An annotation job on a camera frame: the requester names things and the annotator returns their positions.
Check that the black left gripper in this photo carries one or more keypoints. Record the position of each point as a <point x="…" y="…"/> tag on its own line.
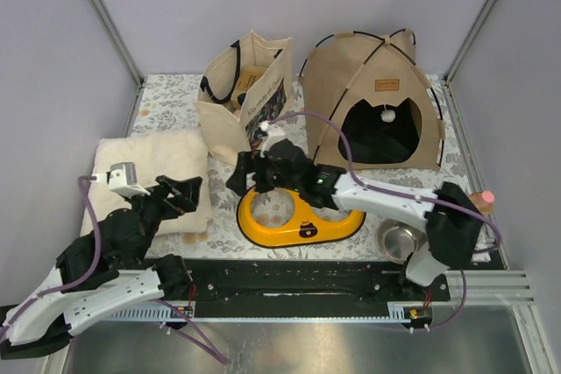
<point x="176" y="206"/>

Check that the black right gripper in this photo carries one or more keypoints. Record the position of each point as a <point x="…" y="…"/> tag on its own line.
<point x="247" y="163"/>

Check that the white fluffy cushion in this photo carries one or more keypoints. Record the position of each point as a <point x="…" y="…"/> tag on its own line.
<point x="178" y="154"/>

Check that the beige pet tent fabric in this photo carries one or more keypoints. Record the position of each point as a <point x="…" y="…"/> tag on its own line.
<point x="372" y="98"/>

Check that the black tent pole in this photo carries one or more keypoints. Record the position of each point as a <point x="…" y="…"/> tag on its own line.
<point x="346" y="63"/>
<point x="404" y="43"/>

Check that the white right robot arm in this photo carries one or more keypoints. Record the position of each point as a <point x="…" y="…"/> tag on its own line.
<point x="446" y="216"/>

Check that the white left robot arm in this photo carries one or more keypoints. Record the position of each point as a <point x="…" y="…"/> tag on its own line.
<point x="104" y="271"/>

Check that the stainless steel pet bowl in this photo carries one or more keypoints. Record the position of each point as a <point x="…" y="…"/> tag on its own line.
<point x="398" y="240"/>

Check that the yellow double bowl stand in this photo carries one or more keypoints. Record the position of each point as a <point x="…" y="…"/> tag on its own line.
<point x="304" y="227"/>

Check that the cream canvas tote bag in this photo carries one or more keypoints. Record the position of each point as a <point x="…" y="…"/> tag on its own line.
<point x="226" y="130"/>

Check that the brown cardboard box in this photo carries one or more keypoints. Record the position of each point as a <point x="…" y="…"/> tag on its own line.
<point x="248" y="76"/>

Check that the floral table mat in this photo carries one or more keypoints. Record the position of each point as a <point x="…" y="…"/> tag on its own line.
<point x="167" y="104"/>

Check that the white pompom toy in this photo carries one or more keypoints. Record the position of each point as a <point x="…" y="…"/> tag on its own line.
<point x="387" y="115"/>

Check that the pink capped bottle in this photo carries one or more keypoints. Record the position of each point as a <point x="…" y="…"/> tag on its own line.
<point x="483" y="201"/>

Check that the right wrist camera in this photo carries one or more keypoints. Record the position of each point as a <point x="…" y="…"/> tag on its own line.
<point x="273" y="134"/>

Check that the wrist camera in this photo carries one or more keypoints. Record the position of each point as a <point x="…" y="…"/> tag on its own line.
<point x="273" y="134"/>
<point x="121" y="179"/>

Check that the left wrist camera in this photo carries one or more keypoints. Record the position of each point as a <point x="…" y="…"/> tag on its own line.
<point x="121" y="179"/>

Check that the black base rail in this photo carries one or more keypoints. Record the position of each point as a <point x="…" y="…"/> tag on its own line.
<point x="303" y="284"/>

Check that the white slotted cable duct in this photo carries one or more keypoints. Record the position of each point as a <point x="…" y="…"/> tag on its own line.
<point x="177" y="312"/>

